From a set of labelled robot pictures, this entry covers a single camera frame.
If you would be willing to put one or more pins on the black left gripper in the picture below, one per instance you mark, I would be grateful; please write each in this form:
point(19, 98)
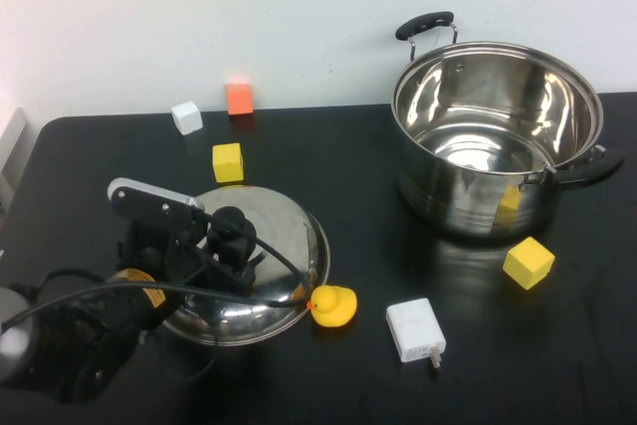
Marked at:
point(164, 256)

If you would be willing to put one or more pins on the steel lid with black knob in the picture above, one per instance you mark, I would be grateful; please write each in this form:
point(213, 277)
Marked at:
point(283, 226)

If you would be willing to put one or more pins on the yellow foam cube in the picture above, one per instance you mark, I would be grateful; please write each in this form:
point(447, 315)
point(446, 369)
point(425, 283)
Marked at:
point(227, 163)
point(528, 264)

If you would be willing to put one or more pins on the yellow rubber duck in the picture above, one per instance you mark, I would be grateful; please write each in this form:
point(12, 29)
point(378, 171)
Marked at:
point(336, 306)

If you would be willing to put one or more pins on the white foam cube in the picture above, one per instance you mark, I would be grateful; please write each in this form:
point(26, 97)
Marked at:
point(187, 118)

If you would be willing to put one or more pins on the orange foam cube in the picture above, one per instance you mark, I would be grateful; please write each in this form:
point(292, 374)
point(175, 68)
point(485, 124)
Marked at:
point(240, 100)

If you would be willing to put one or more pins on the white power adapter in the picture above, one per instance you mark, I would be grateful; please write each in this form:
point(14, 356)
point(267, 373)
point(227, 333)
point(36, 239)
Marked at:
point(413, 329)

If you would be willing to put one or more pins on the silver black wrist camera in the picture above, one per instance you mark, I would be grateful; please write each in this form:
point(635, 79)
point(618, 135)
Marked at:
point(149, 203)

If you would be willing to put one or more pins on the grey wall rail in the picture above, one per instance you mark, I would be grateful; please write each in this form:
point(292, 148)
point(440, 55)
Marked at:
point(10, 151)

